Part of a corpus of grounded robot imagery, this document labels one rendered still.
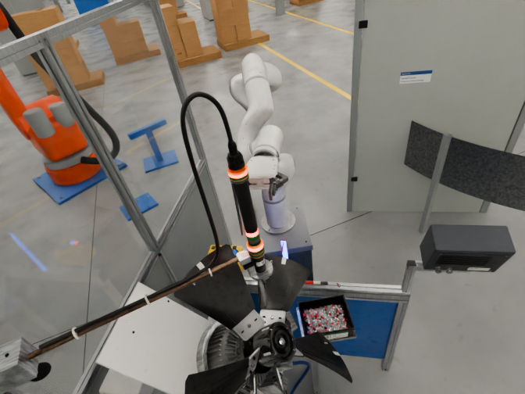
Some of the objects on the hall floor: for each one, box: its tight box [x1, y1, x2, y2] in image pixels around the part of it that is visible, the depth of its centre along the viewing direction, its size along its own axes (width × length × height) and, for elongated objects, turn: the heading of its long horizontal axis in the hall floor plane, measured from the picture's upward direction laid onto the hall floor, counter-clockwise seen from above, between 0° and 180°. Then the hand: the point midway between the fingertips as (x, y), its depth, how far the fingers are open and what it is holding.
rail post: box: [381, 303, 408, 371], centre depth 175 cm, size 4×4×78 cm
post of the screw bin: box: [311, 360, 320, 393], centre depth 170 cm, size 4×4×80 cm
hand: (255, 193), depth 86 cm, fingers open, 8 cm apart
